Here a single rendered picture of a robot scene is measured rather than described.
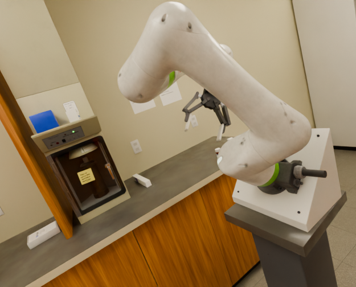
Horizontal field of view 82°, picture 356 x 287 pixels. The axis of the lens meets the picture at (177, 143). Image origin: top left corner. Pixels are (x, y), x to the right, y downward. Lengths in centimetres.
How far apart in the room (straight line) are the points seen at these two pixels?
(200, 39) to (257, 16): 241
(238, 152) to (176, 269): 96
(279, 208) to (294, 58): 266
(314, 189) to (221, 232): 86
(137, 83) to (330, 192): 71
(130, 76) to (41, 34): 90
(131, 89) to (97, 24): 139
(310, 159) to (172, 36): 59
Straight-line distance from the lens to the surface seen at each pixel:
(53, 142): 125
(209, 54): 51
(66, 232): 134
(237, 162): 65
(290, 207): 81
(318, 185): 80
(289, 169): 77
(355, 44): 316
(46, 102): 132
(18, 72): 136
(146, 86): 56
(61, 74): 135
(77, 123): 120
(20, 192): 182
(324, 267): 110
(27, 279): 125
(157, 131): 187
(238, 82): 53
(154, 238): 126
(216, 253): 155
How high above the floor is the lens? 147
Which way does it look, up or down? 13 degrees down
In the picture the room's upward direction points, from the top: 20 degrees counter-clockwise
